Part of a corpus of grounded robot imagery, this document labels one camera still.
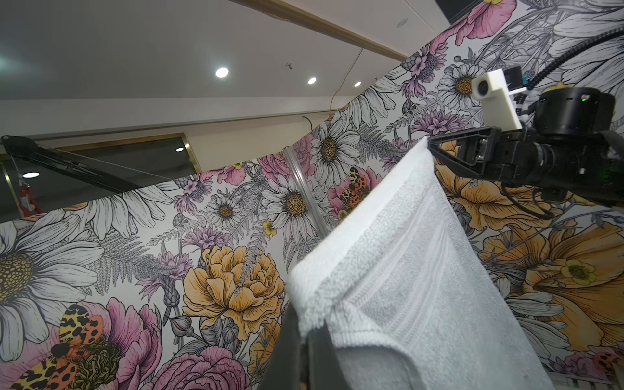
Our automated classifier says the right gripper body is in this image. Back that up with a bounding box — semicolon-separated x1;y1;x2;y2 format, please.
484;88;623;202

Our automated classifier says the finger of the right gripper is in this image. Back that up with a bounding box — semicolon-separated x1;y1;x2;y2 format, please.
427;127;502;179

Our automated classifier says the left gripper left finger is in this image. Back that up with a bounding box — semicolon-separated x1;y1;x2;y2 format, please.
258;303;302;390

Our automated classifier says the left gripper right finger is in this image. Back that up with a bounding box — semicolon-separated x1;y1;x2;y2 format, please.
308;324;350;390

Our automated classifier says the plain grey towel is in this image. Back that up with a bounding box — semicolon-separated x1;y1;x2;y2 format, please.
287;141;553;389

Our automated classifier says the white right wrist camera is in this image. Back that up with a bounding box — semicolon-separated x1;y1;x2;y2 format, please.
471;67;527;131

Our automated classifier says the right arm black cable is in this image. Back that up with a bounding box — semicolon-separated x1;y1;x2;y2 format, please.
516;26;624;103

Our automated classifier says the left aluminium frame post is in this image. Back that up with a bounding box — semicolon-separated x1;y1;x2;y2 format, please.
283;146;329;240

